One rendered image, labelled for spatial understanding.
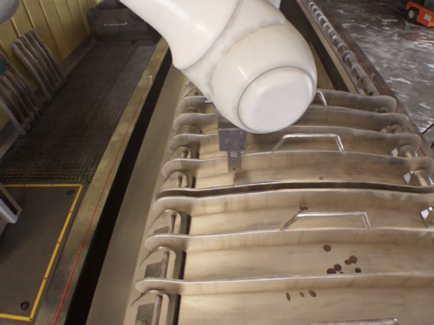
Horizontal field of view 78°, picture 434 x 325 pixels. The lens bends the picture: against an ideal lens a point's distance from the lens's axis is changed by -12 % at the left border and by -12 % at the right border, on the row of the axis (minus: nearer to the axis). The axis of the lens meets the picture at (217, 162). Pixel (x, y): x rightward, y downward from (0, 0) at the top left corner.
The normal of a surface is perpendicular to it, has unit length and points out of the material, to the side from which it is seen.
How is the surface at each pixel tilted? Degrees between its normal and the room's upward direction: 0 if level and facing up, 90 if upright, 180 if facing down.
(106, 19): 89
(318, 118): 90
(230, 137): 90
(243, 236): 90
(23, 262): 0
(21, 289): 0
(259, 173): 7
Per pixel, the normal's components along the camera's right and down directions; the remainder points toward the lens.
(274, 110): 0.26, 0.73
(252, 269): -0.21, -0.70
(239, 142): -0.05, 0.70
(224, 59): -0.79, -0.29
